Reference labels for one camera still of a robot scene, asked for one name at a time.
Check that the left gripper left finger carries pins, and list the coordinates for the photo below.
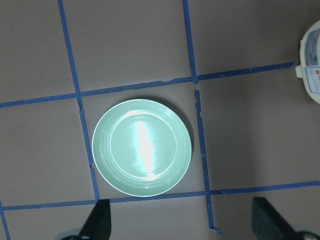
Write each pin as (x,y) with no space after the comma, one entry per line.
(98,224)

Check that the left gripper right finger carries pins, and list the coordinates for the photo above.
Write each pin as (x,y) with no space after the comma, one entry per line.
(267,223)

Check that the white rice cooker orange handle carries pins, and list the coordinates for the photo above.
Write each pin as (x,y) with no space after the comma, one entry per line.
(309,68)

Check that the left green plate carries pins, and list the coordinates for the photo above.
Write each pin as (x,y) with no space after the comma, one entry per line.
(141,148)

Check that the brown paper table mat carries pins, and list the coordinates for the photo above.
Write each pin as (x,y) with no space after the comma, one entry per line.
(226,67)

